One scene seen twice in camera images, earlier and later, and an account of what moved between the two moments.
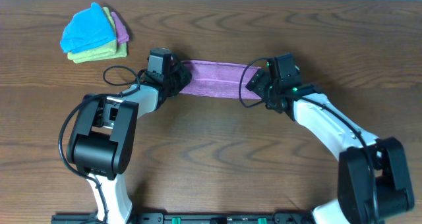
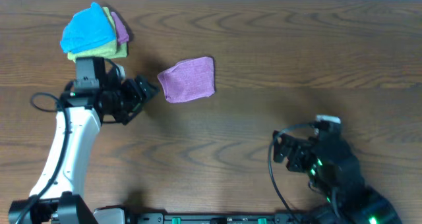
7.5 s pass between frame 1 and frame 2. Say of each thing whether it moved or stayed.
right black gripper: moved
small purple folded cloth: stayed
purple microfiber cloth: moved
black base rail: stayed
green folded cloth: stayed
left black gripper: moved
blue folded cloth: stayed
